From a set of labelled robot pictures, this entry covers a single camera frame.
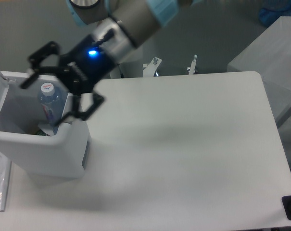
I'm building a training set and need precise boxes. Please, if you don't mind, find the white trash can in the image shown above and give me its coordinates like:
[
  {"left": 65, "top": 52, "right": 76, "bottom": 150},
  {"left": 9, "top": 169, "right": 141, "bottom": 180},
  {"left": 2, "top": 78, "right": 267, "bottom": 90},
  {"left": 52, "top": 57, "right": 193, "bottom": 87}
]
[{"left": 0, "top": 71, "right": 91, "bottom": 179}]

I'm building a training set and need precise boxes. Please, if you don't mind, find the blue bag in background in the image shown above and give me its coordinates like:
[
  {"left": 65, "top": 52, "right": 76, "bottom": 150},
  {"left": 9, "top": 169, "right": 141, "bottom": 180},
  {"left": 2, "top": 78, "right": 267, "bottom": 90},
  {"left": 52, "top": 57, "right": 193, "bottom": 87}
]
[{"left": 258, "top": 0, "right": 291, "bottom": 27}]

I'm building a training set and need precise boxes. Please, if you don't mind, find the trash inside can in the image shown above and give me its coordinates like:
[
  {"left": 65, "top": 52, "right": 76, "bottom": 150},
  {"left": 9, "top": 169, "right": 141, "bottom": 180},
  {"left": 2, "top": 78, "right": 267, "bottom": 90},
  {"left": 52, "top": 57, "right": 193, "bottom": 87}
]
[{"left": 35, "top": 129, "right": 47, "bottom": 136}]

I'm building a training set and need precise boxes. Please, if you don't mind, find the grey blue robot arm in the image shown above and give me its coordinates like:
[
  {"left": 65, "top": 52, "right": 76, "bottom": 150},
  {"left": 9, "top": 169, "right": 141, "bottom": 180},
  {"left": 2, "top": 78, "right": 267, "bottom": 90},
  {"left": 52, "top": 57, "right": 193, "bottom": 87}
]
[{"left": 20, "top": 0, "right": 195, "bottom": 126}]

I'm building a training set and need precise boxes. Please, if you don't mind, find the clear plastic wrapper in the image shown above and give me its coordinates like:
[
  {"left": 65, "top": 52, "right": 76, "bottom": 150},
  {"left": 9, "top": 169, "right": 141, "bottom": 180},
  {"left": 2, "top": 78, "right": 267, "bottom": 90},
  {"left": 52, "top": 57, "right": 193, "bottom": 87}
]
[{"left": 38, "top": 122, "right": 54, "bottom": 137}]

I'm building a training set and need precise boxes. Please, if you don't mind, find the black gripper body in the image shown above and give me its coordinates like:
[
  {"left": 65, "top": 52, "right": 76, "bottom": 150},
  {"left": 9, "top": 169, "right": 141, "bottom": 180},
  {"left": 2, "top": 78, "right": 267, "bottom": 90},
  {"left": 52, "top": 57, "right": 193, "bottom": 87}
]
[{"left": 58, "top": 33, "right": 115, "bottom": 95}]

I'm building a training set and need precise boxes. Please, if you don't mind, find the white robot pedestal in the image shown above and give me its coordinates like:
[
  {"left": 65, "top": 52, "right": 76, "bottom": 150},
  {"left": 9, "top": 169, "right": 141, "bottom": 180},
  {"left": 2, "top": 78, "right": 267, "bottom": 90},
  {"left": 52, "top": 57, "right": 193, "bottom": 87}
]
[{"left": 110, "top": 46, "right": 143, "bottom": 79}]

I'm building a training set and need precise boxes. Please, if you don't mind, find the crushed clear plastic bottle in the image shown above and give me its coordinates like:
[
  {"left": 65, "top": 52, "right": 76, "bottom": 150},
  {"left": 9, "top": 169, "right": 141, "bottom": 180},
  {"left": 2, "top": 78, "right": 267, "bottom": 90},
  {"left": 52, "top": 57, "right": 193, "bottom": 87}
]
[{"left": 38, "top": 82, "right": 67, "bottom": 135}]

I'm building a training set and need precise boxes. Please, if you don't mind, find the white mounting bracket frame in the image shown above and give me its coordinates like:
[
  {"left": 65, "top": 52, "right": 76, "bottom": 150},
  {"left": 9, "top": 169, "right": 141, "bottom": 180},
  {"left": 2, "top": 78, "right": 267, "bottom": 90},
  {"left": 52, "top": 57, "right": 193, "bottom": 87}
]
[{"left": 142, "top": 54, "right": 199, "bottom": 77}]

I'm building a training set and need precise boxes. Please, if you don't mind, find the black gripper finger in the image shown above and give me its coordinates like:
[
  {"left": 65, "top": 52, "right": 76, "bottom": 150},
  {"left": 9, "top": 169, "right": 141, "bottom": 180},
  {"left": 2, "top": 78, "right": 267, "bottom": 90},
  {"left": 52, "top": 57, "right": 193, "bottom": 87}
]
[
  {"left": 53, "top": 90, "right": 105, "bottom": 127},
  {"left": 19, "top": 41, "right": 64, "bottom": 90}
]

